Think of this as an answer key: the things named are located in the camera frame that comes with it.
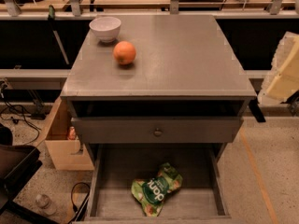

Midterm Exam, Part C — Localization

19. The white ceramic bowl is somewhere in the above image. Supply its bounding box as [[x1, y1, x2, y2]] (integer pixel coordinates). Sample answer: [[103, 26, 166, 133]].
[[89, 17, 121, 43]]

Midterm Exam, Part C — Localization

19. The black looped cable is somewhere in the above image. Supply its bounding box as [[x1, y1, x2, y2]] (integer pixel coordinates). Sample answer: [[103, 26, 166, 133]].
[[66, 181, 92, 224]]

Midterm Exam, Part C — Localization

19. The green rice chip bag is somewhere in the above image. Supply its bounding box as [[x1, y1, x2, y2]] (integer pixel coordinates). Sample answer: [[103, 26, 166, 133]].
[[131, 162, 183, 217]]

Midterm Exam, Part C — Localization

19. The clear plastic bottle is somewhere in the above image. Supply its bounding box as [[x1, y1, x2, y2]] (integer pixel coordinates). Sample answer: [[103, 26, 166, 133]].
[[36, 194, 57, 216]]

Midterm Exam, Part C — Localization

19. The black chair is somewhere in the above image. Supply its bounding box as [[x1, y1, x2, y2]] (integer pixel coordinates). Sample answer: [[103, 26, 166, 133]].
[[0, 124, 58, 224]]

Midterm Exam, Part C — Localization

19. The cardboard box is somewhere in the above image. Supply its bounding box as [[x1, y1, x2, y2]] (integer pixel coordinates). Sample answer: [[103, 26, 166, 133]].
[[38, 98, 93, 171]]

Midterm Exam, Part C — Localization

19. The grey wooden cabinet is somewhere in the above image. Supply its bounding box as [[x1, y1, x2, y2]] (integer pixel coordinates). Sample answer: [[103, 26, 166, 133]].
[[61, 15, 256, 158]]

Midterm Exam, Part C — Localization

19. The grey top drawer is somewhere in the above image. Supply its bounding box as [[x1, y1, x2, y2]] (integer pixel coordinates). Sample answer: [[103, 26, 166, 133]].
[[71, 117, 243, 144]]

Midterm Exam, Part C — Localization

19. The orange fruit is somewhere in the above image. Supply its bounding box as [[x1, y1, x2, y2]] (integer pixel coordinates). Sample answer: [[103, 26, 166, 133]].
[[113, 41, 136, 65]]

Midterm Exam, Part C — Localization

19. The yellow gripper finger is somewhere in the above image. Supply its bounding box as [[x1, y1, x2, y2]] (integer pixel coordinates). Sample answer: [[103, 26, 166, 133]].
[[258, 32, 299, 105]]

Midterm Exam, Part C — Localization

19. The open grey middle drawer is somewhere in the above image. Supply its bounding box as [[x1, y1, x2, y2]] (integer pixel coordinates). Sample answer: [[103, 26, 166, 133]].
[[74, 144, 243, 224]]

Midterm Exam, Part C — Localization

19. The black floor cable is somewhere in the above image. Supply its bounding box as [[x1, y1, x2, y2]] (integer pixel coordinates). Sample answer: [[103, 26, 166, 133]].
[[0, 81, 42, 146]]

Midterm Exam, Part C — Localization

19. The red can in box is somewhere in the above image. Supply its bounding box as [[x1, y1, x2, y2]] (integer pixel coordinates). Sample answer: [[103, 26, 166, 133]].
[[67, 126, 77, 140]]

